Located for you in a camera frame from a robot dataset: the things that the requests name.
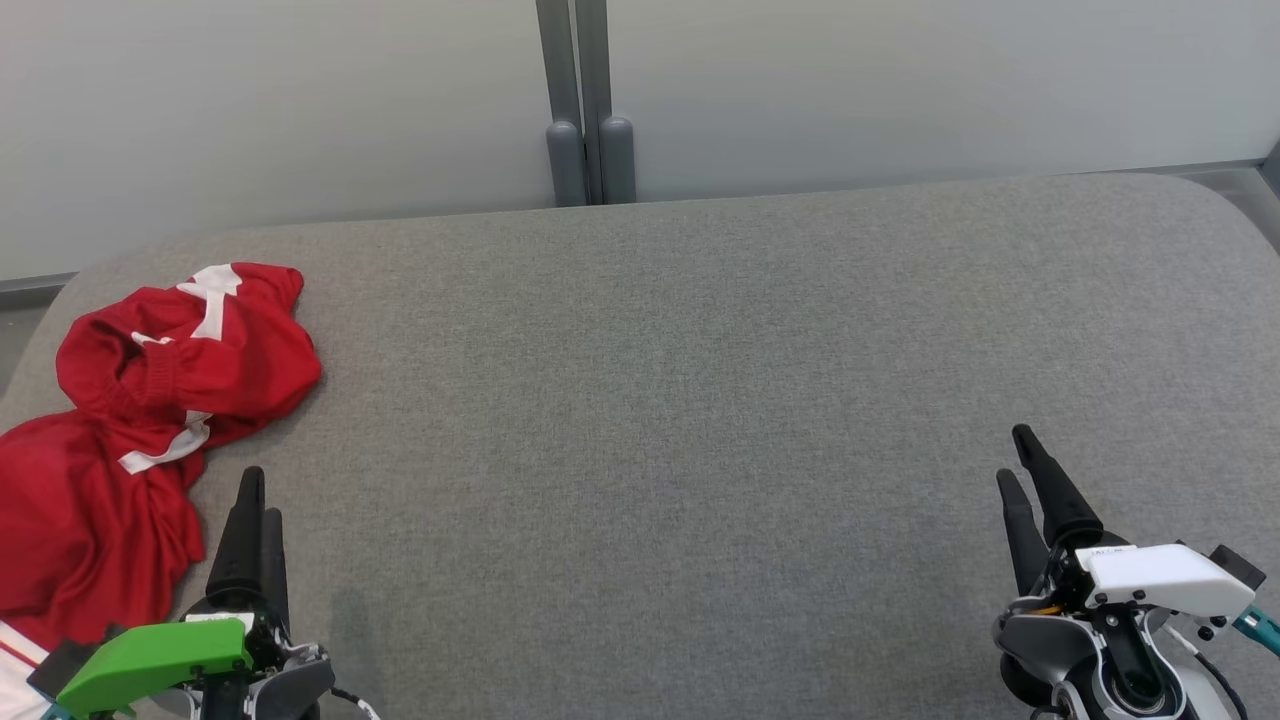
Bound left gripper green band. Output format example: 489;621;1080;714
55;466;303;720

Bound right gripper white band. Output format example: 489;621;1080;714
995;424;1257;641

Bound red shirt with white sleeves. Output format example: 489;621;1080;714
0;415;208;720

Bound red shorts with white stripes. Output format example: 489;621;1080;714
55;262;323;476

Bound grey fabric sofa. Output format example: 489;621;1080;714
0;172;1280;720

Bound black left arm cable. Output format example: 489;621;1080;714
328;684;383;720

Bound right camera cable teal plug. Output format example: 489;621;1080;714
1232;606;1280;657

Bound thin black right gripper cable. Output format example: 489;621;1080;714
1165;622;1251;720

